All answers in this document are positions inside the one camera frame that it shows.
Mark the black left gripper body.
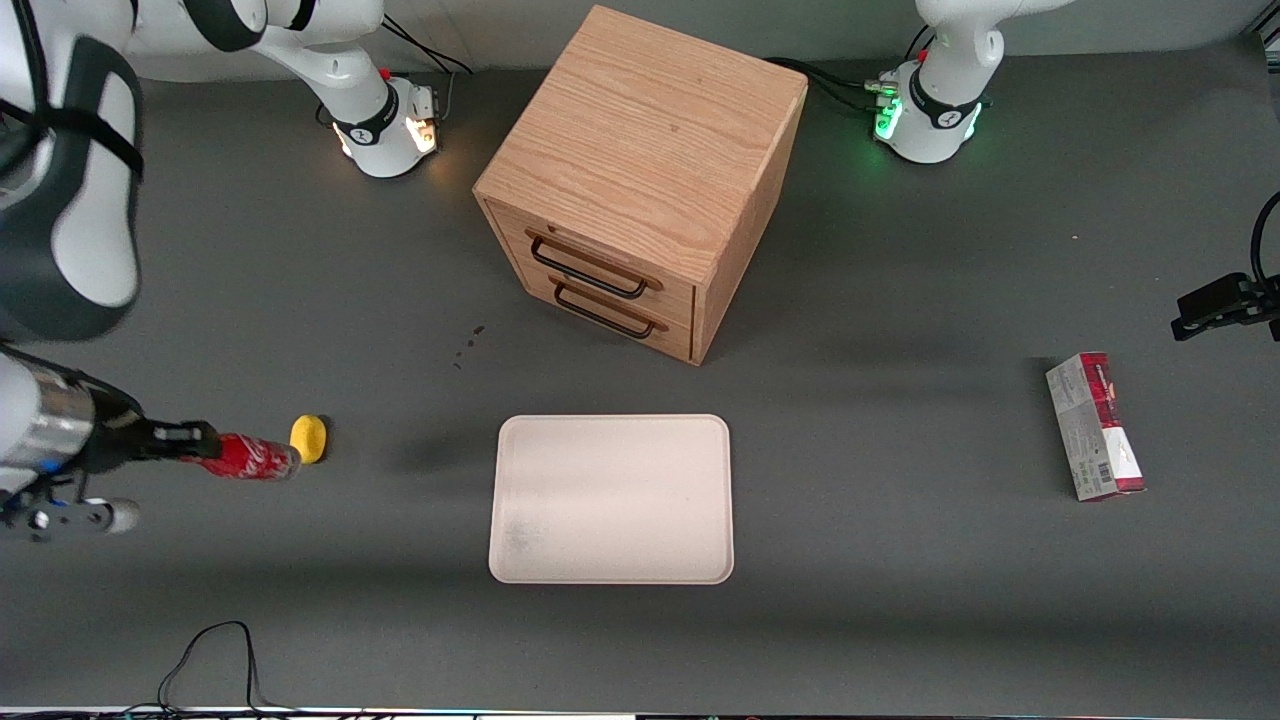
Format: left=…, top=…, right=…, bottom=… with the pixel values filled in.
left=1248, top=282, right=1280, bottom=343

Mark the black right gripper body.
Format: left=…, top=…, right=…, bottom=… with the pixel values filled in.
left=76, top=395, right=157, bottom=477

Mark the red coke bottle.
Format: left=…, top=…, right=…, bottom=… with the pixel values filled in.
left=180, top=432, right=302, bottom=482

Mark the pale pink plastic tray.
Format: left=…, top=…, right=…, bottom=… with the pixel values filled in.
left=488, top=414, right=735, bottom=586

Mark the yellow lemon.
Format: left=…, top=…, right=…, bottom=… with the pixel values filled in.
left=289, top=414, right=329, bottom=465

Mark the red plaid cardboard box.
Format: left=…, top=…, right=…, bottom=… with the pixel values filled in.
left=1045, top=351, right=1148, bottom=503

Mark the wooden drawer front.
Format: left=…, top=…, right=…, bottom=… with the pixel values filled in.
left=488, top=203, right=698, bottom=323
left=520, top=270, right=695, bottom=363

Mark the wooden drawer cabinet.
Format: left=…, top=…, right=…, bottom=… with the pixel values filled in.
left=473, top=5, right=809, bottom=367

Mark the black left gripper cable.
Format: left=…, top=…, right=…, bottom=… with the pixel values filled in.
left=1249, top=190, right=1280, bottom=286

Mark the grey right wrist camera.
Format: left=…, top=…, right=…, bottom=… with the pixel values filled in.
left=0, top=495, right=142, bottom=543

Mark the black looped table cable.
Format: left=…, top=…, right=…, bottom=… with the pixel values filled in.
left=120, top=620, right=301, bottom=717

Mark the black metal drawer handle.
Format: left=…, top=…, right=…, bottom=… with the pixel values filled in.
left=550, top=277, right=669, bottom=340
left=527, top=230, right=664, bottom=300

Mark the black left arm base cable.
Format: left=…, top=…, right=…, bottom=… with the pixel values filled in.
left=764, top=25, right=936, bottom=113

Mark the black arm base cable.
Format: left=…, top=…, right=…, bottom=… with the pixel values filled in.
left=378, top=14, right=475, bottom=129
left=764, top=25, right=936, bottom=113

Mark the black right arm base cable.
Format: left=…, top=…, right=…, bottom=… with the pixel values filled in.
left=378, top=14, right=475, bottom=129

